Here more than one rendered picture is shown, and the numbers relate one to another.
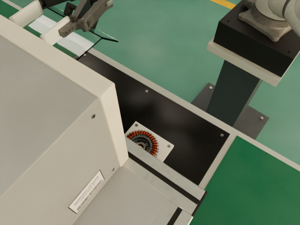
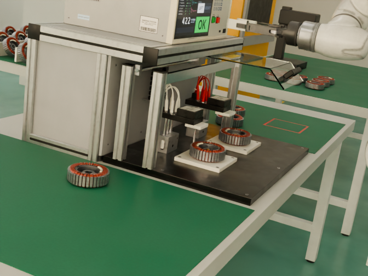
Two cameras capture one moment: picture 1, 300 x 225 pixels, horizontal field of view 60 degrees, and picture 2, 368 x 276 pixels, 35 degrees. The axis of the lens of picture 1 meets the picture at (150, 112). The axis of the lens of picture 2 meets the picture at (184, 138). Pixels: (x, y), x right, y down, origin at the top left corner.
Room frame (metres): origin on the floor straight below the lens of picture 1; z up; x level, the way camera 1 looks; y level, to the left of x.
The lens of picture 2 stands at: (-0.13, -1.65, 1.33)
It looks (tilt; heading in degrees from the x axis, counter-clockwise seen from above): 16 degrees down; 78
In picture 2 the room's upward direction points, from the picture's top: 8 degrees clockwise
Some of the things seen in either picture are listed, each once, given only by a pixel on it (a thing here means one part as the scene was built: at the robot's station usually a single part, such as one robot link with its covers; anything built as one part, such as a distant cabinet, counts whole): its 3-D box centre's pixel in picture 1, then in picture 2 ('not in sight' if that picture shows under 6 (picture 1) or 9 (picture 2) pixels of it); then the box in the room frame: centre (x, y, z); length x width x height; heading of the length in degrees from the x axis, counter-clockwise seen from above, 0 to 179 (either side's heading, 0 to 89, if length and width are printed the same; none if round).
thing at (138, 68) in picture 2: not in sight; (183, 61); (0.24, 0.23, 1.04); 0.62 x 0.02 x 0.03; 54
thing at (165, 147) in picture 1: (140, 151); (206, 159); (0.31, 0.03, 0.78); 0.15 x 0.15 x 0.01; 54
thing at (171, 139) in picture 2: not in sight; (166, 141); (0.19, 0.11, 0.80); 0.08 x 0.05 x 0.06; 54
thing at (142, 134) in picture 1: (140, 147); (207, 151); (0.31, 0.03, 0.80); 0.11 x 0.11 x 0.04
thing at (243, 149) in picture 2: not in sight; (234, 143); (0.45, 0.23, 0.78); 0.15 x 0.15 x 0.01; 54
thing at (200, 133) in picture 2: not in sight; (197, 127); (0.33, 0.31, 0.80); 0.08 x 0.05 x 0.06; 54
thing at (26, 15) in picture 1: (27, 15); (246, 24); (0.43, 0.25, 1.18); 0.07 x 0.01 x 0.03; 144
